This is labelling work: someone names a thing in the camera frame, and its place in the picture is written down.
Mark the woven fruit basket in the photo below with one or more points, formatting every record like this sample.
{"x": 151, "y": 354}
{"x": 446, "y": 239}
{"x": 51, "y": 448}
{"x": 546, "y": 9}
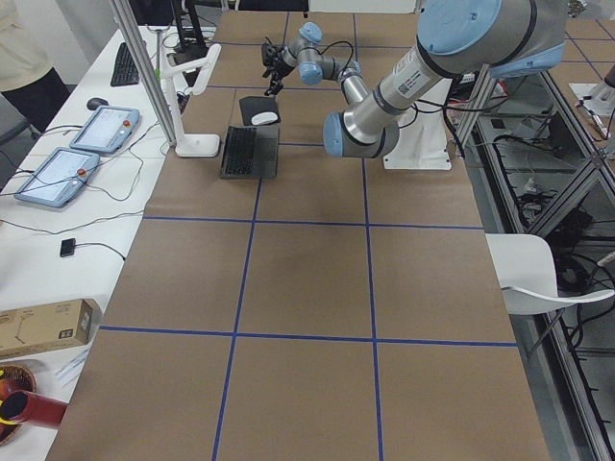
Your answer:
{"x": 14, "y": 377}

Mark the black computer mouse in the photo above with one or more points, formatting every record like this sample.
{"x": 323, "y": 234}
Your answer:
{"x": 96, "y": 102}

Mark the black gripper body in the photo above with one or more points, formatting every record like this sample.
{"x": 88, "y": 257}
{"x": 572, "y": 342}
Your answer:
{"x": 275, "y": 72}

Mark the upper teach pendant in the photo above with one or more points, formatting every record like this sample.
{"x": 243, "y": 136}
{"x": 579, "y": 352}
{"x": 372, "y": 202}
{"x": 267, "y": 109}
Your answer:
{"x": 106, "y": 130}

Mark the white computer mouse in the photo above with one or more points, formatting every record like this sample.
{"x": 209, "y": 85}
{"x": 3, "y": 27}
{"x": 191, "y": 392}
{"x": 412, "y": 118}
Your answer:
{"x": 265, "y": 118}

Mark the lower teach pendant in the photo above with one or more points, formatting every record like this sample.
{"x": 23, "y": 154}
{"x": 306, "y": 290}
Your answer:
{"x": 59, "y": 179}

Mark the red cylinder bottle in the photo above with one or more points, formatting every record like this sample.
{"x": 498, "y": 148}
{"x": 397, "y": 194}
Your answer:
{"x": 29, "y": 408}

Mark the cardboard box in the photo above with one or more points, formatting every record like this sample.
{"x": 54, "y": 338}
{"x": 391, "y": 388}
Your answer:
{"x": 46, "y": 327}

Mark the person in beige top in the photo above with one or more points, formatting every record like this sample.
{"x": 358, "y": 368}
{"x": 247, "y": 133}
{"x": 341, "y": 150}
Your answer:
{"x": 29, "y": 81}

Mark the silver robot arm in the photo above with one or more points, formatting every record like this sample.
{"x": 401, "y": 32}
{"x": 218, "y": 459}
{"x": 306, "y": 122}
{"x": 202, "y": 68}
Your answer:
{"x": 515, "y": 38}

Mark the black keyboard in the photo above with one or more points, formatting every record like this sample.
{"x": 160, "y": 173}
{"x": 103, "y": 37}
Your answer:
{"x": 124, "y": 72}

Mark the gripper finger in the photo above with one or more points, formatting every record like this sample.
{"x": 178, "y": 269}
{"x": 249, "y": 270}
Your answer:
{"x": 268, "y": 91}
{"x": 277, "y": 87}

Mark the teach pendant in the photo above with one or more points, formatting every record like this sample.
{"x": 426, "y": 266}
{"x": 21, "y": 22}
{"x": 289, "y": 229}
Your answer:
{"x": 106, "y": 130}
{"x": 59, "y": 179}

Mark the small black puck device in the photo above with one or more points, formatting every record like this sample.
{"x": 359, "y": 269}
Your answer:
{"x": 68, "y": 247}

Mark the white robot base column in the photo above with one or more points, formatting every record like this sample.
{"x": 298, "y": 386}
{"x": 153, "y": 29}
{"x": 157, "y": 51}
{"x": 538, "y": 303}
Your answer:
{"x": 422, "y": 143}

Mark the white chair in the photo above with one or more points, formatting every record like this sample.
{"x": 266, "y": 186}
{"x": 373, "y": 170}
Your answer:
{"x": 525, "y": 269}

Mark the grey laptop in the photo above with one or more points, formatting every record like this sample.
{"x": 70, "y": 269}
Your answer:
{"x": 250, "y": 152}

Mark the aluminium frame post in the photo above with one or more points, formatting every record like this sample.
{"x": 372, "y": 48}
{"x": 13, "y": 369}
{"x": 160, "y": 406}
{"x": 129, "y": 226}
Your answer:
{"x": 125, "y": 19}

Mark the black mouse pad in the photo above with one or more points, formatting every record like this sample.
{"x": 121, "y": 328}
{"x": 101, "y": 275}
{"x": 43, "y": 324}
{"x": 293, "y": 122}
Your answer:
{"x": 251, "y": 105}

